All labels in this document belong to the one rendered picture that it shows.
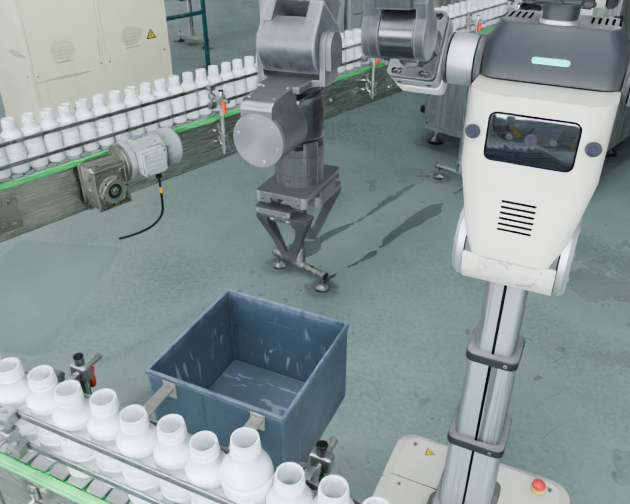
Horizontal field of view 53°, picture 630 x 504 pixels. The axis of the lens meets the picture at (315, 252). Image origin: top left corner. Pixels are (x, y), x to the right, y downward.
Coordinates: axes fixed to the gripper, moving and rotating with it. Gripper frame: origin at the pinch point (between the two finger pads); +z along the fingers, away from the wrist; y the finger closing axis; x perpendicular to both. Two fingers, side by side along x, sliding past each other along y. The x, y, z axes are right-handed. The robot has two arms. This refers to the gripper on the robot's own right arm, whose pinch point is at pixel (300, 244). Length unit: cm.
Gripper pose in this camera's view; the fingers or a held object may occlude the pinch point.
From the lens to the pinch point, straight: 80.1
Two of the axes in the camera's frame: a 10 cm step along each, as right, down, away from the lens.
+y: -4.1, 4.7, -7.8
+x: 9.1, 2.2, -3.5
